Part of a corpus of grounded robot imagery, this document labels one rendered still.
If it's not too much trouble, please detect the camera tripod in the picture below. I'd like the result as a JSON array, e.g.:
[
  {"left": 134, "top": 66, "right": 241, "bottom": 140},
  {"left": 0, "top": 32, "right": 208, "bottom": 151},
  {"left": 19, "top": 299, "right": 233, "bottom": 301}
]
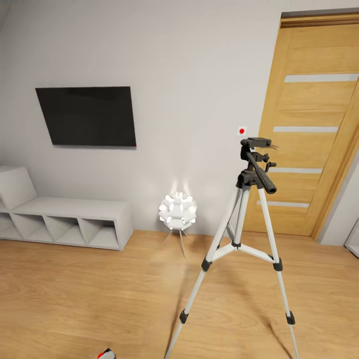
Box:
[{"left": 165, "top": 137, "right": 299, "bottom": 359}]

